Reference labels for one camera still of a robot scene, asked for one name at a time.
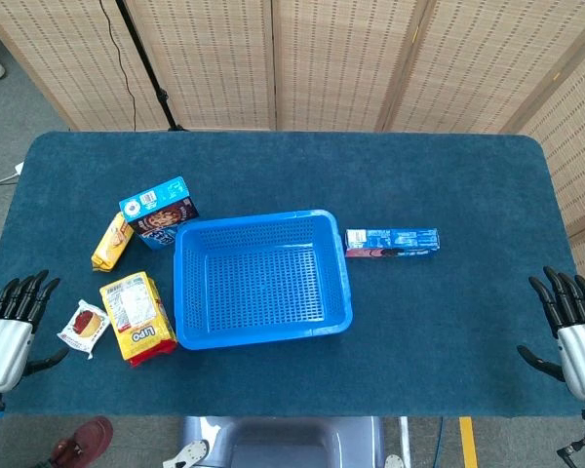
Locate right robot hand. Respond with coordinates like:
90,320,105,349
516,265,585,404

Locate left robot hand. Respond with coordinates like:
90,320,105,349
0,269,70,394

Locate small white cake packet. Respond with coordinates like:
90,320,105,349
57,298,111,361

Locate large yellow Lipo biscuit pack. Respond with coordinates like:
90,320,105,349
99,271,178,368

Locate small yellow cracker pack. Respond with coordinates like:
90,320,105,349
91,211,136,273

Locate chocolate chip cookie box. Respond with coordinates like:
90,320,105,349
118,175,200,253

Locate long blue Oreo box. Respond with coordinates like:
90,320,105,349
344,227,441,259

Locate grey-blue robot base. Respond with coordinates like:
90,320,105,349
177,415,386,468

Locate blue plastic basket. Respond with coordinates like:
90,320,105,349
173,209,354,351

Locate dark red shoe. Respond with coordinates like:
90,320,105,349
51,416,114,468

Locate dark teal table mat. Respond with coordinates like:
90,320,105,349
0,130,585,418

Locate white vertical bar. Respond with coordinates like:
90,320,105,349
399,416,412,468

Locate black tripod stand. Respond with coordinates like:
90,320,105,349
114,0,190,133

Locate bamboo folding screen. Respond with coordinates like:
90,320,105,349
0,0,585,298

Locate blue floor cable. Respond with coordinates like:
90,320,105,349
431,416,445,468

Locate white power adapter with cable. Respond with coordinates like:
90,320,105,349
0,161,26,190

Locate thin black cable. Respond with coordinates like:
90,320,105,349
98,0,137,132

